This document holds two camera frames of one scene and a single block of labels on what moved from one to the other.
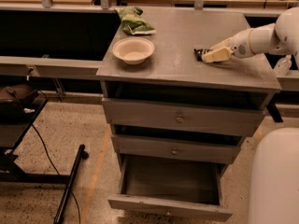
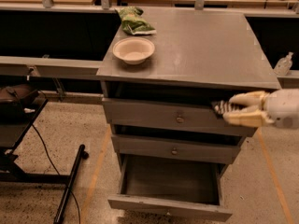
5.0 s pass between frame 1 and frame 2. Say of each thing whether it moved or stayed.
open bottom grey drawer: stayed
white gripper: moved
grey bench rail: stayed
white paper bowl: stayed
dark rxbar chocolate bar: moved
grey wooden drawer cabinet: stayed
